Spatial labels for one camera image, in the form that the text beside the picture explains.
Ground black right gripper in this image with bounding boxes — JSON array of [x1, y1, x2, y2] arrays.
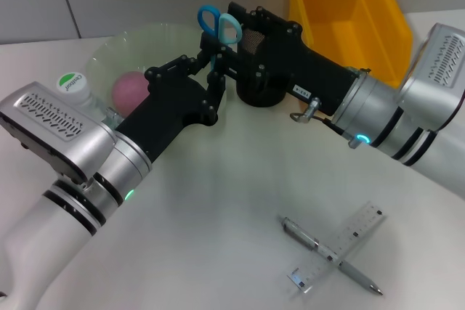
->
[[217, 0, 360, 117]]

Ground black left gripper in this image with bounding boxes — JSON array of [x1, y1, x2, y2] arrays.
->
[[116, 36, 227, 162]]

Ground blue scissors with sheath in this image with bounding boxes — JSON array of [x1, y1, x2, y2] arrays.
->
[[197, 4, 243, 71]]

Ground pink peach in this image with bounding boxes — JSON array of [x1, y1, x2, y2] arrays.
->
[[111, 70, 150, 115]]

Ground clear green-label water bottle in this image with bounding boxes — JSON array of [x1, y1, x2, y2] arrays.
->
[[56, 71, 113, 126]]

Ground grey silver pen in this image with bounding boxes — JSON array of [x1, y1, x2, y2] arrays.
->
[[278, 215, 384, 296]]

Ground transparent plastic ruler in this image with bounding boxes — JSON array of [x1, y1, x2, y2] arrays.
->
[[286, 200, 387, 295]]

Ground black mesh pen holder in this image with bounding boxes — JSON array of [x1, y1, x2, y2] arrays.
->
[[235, 19, 291, 107]]

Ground green glass fruit plate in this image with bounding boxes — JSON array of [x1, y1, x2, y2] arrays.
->
[[84, 23, 236, 118]]

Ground yellow plastic bin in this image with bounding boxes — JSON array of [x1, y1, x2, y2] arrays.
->
[[286, 0, 414, 88]]

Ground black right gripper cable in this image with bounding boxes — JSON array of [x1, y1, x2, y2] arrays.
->
[[289, 97, 352, 135]]

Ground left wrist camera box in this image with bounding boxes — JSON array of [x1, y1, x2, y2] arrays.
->
[[0, 81, 118, 186]]

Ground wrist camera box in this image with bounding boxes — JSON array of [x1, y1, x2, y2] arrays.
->
[[397, 23, 465, 131], [0, 81, 118, 186]]

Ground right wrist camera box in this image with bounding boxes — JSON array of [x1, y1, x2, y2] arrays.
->
[[397, 23, 465, 131]]

